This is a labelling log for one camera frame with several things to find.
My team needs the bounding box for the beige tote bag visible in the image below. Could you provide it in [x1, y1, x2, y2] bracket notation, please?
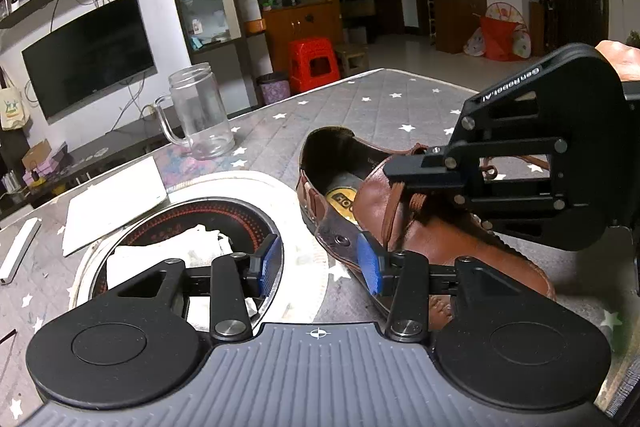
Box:
[0, 69, 30, 131]

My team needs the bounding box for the purple waste bin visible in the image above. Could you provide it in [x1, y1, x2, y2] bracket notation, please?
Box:
[256, 72, 291, 105]

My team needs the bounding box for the red plastic stool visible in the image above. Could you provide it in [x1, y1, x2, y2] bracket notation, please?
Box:
[288, 37, 341, 94]

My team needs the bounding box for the white cloth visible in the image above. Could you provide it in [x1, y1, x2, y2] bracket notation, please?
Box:
[105, 223, 262, 333]

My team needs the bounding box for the person's hand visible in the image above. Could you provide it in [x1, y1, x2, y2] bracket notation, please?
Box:
[596, 40, 640, 82]

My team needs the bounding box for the clear glass mug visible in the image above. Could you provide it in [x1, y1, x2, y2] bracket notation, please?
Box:
[153, 63, 234, 160]

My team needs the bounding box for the brown leather shoe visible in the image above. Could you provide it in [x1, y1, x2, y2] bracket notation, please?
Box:
[296, 127, 556, 300]

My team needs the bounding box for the black flat television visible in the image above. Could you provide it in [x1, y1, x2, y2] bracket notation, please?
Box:
[22, 0, 155, 119]

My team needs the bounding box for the white paper sheet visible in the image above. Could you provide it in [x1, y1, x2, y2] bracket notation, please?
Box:
[62, 157, 167, 257]

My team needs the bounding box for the induction cooker in table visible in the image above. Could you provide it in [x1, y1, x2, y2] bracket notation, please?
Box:
[70, 171, 329, 326]

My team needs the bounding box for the white remote control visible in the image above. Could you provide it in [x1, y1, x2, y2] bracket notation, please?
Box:
[0, 218, 41, 285]

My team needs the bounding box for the brown shoelace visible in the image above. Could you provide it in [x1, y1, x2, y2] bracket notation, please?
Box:
[380, 145, 551, 253]

